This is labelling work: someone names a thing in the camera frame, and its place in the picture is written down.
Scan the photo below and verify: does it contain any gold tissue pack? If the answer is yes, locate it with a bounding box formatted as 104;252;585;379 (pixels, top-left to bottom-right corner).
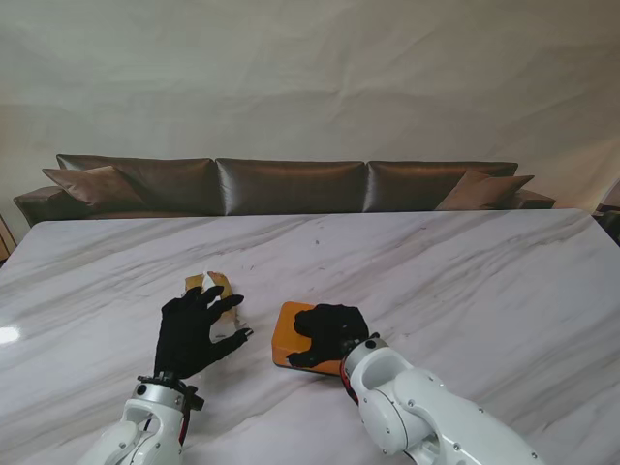
182;270;248;340

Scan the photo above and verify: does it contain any brown sofa back cushion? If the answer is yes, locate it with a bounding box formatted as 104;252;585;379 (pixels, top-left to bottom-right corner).
215;157;367;217
56;153;218;214
366;160;519;213

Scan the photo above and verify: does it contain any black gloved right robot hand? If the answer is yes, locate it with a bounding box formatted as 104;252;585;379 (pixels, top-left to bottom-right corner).
286;303;372;370

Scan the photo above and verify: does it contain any orange tissue box cover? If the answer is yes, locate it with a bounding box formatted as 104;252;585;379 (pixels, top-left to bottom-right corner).
270;300;343;378

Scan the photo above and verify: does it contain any brown throw pillow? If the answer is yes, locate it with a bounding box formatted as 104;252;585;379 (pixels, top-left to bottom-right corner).
435;171;536;211
42;165;146;209

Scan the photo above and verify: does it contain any dark side furniture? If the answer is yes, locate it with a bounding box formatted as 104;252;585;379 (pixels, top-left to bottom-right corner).
593;201;620;246

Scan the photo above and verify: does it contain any red black right arm cable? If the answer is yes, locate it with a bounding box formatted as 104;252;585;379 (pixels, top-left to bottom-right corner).
338;357;362;403

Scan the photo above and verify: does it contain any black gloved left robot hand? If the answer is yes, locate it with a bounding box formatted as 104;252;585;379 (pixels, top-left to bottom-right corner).
153;286;256;380

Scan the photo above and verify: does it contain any wooden slatted furniture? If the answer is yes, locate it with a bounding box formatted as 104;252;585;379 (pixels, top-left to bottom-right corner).
0;212;14;265

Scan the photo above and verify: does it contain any brown leather sofa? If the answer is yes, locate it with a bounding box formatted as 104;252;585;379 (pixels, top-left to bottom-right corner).
13;153;557;229

